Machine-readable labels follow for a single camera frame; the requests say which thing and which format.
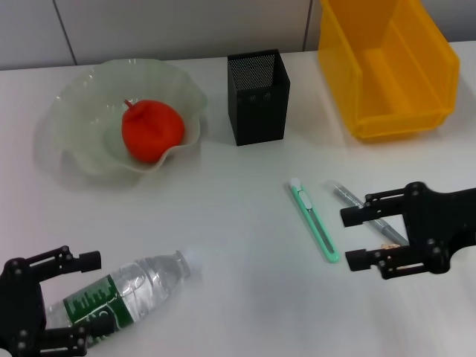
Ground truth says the clear green-label water bottle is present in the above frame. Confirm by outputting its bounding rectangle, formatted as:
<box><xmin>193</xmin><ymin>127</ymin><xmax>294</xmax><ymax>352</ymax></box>
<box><xmin>44</xmin><ymin>247</ymin><xmax>204</xmax><ymax>350</ymax></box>

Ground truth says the translucent green glass fruit plate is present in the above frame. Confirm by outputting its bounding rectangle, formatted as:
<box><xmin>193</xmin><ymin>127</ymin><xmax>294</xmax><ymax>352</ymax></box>
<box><xmin>35</xmin><ymin>59</ymin><xmax>208</xmax><ymax>183</ymax></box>

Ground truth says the grey silver marker pen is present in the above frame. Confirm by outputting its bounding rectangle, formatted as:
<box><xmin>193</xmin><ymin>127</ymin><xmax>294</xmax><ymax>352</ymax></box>
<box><xmin>327</xmin><ymin>181</ymin><xmax>410</xmax><ymax>248</ymax></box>

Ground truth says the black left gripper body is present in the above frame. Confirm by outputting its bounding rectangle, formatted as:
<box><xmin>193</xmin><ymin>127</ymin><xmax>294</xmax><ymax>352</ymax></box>
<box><xmin>0</xmin><ymin>257</ymin><xmax>48</xmax><ymax>357</ymax></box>

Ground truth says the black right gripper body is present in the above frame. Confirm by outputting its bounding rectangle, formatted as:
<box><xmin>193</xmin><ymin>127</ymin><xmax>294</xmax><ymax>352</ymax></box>
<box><xmin>402</xmin><ymin>181</ymin><xmax>476</xmax><ymax>275</ymax></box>

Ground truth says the yellow plastic storage bin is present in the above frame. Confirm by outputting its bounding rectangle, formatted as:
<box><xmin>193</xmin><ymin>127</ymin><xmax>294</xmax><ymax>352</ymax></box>
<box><xmin>318</xmin><ymin>0</ymin><xmax>461</xmax><ymax>144</ymax></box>

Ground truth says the black mesh pen holder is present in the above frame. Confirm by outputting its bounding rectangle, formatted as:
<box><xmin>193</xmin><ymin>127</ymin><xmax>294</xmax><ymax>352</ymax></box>
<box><xmin>227</xmin><ymin>48</ymin><xmax>291</xmax><ymax>147</ymax></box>

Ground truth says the mint green utility knife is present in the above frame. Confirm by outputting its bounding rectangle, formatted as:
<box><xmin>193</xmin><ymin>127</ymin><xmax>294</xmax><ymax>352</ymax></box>
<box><xmin>289</xmin><ymin>177</ymin><xmax>341</xmax><ymax>264</ymax></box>

